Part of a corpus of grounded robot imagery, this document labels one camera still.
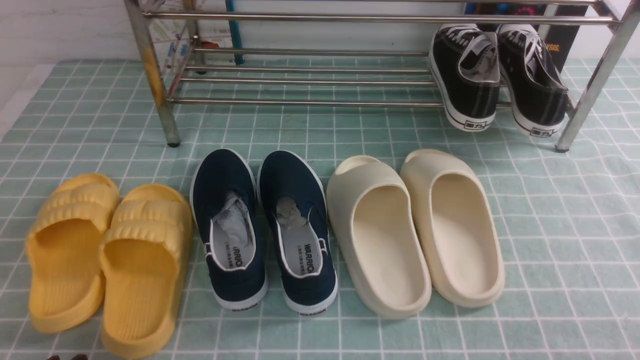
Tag navy canvas shoe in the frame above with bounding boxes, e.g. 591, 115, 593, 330
257, 150, 339, 316
189, 148, 268, 312

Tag teal pole behind rack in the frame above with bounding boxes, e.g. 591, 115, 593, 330
225, 0, 245, 66

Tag dark box behind rack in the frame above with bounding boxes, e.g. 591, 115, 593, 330
464, 2, 588, 72

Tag metal shoe rack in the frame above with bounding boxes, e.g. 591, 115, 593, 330
125, 0, 639, 153

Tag left cream slide slipper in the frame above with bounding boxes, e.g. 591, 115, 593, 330
326, 155, 432, 319

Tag cream slide slipper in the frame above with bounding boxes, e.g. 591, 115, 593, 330
326, 155, 432, 319
400, 149, 506, 308

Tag right cream slide slipper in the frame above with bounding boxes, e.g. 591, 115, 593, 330
400, 149, 506, 308

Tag left black canvas sneaker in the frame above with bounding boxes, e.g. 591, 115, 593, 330
429, 23, 501, 132

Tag black canvas sneaker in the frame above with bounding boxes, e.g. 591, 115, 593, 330
429, 23, 501, 132
496, 23, 569, 138

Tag right yellow slide slipper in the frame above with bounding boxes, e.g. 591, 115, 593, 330
99, 183, 194, 360

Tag yellow slide slipper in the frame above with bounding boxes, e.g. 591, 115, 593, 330
99, 183, 194, 360
25, 173, 121, 334

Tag colourful printed paper sheet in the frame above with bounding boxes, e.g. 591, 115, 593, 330
140, 0, 233, 79

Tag right black canvas sneaker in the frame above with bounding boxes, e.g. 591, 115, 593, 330
496, 23, 569, 138

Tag green checkered floor mat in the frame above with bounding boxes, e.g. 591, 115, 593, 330
1, 60, 639, 360

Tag left yellow slide slipper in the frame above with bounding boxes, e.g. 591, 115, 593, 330
25, 173, 121, 334

